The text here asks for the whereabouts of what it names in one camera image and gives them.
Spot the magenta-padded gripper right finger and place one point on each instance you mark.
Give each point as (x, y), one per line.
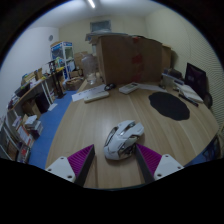
(165, 165)

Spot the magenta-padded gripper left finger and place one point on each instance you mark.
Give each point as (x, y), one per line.
(61, 166)

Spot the white gaming computer mouse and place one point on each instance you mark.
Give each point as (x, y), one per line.
(121, 136)

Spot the black scalloped mouse pad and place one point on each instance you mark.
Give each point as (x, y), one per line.
(170, 106)

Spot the low shelf unit with books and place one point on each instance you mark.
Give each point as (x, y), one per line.
(20, 133)

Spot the black marker pen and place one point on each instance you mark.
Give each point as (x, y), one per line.
(188, 100)

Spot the white paper sheet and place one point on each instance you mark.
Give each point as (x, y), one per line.
(79, 95)
(151, 87)

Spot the white book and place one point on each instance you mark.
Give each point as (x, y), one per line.
(190, 92)

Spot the white oblong plastic device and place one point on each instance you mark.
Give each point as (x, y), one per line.
(96, 96)

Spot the black office chair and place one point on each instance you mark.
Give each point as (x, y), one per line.
(208, 100)

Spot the open cardboard box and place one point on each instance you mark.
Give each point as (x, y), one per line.
(74, 83)

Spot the blue book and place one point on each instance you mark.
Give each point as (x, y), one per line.
(172, 78)

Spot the small black round object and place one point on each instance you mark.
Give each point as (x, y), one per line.
(109, 86)

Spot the clear plastic water jug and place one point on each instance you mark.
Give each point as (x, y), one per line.
(90, 68)

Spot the small brown cardboard box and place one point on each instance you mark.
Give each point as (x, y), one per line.
(167, 56)

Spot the blue white display cabinet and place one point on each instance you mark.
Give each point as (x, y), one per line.
(62, 55)

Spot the large brown cardboard box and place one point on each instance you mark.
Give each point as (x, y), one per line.
(123, 60)

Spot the ceiling tube light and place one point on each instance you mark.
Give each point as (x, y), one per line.
(91, 3)

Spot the round wall clock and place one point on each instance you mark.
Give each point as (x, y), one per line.
(50, 37)

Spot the wall air vent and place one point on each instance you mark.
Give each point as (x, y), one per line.
(100, 25)

